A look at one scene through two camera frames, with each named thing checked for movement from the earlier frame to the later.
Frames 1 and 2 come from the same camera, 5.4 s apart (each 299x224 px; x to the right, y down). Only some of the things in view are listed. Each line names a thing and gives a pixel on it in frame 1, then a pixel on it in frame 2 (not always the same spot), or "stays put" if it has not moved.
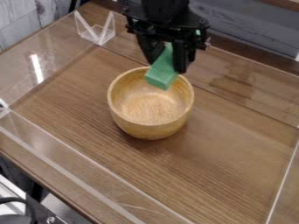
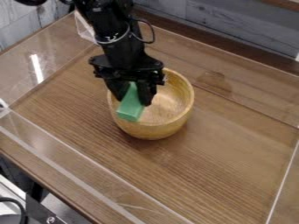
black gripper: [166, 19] -> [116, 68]
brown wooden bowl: [149, 112] stays put
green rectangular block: [162, 73] -> [130, 108]
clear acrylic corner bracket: [96, 33] stays put
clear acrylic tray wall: [88, 187] stays put
